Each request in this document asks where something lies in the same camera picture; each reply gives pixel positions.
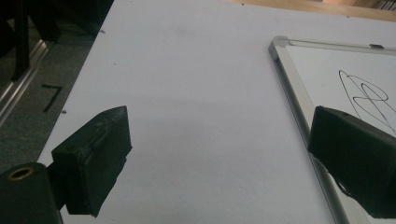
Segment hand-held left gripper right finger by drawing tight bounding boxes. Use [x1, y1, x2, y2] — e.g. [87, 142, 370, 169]
[307, 105, 396, 219]

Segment white whiteboard with metal frame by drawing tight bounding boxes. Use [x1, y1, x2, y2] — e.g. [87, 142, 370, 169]
[268, 35, 396, 224]

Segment white tabletop sheet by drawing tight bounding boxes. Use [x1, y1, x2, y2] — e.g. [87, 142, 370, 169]
[36, 0, 396, 224]

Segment wooden table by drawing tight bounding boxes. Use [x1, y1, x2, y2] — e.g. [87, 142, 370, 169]
[222, 0, 396, 22]

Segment metal floor rail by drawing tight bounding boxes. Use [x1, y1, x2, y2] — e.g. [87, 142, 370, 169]
[0, 38, 52, 127]

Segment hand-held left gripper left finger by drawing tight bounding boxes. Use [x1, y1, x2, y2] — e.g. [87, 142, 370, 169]
[50, 105, 134, 217]

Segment black metal stand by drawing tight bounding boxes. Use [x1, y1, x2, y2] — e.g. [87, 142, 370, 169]
[10, 0, 32, 82]

